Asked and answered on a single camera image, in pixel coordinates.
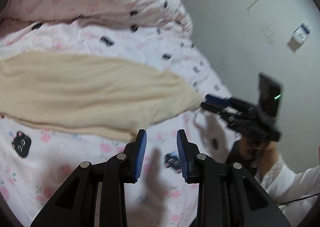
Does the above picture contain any cream ribbed knit garment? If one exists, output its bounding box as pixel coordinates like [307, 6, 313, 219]
[1, 51, 202, 141]

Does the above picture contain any white lace sleeve right forearm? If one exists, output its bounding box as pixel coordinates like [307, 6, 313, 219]
[255, 156, 319, 226]

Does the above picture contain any person's right hand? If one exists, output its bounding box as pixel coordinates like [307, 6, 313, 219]
[239, 136, 279, 171]

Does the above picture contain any pink cat print duvet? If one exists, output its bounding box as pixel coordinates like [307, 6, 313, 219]
[1, 0, 193, 37]

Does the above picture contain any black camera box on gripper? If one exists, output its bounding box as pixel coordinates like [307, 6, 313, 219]
[259, 73, 282, 119]

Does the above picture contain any black cable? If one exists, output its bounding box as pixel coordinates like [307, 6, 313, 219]
[276, 191, 320, 206]

